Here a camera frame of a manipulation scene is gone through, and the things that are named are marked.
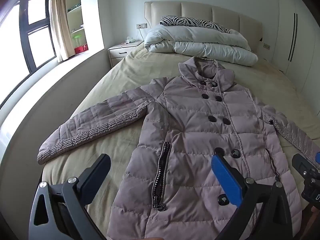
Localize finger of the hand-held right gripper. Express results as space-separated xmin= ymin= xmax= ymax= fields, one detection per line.
xmin=292 ymin=151 xmax=320 ymax=180

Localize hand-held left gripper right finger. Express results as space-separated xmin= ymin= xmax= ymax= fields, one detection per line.
xmin=211 ymin=154 xmax=295 ymax=240

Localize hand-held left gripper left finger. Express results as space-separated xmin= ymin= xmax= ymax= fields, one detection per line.
xmin=29 ymin=154 xmax=111 ymax=240

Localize mauve quilted down jacket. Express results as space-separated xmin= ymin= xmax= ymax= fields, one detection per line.
xmin=37 ymin=56 xmax=320 ymax=240

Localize bed with beige sheet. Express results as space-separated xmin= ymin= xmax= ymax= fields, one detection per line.
xmin=41 ymin=40 xmax=320 ymax=240

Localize white wardrobe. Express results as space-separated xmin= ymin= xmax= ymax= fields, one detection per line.
xmin=277 ymin=0 xmax=320 ymax=110

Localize white nightstand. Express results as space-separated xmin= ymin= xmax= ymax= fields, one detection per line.
xmin=107 ymin=41 xmax=145 ymax=68

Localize red box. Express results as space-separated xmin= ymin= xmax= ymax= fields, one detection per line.
xmin=74 ymin=44 xmax=89 ymax=55

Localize white folded duvet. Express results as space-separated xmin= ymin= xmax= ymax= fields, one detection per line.
xmin=144 ymin=25 xmax=259 ymax=67

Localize black framed window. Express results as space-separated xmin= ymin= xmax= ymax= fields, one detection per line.
xmin=19 ymin=0 xmax=58 ymax=75

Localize beige curtain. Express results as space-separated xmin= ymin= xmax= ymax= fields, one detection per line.
xmin=50 ymin=0 xmax=72 ymax=62

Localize zebra print pillow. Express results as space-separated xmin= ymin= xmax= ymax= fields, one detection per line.
xmin=160 ymin=16 xmax=231 ymax=34

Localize cream padded headboard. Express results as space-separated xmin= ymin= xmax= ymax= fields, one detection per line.
xmin=144 ymin=1 xmax=263 ymax=53

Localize cream wall shelf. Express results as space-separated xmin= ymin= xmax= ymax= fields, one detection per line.
xmin=65 ymin=0 xmax=88 ymax=55

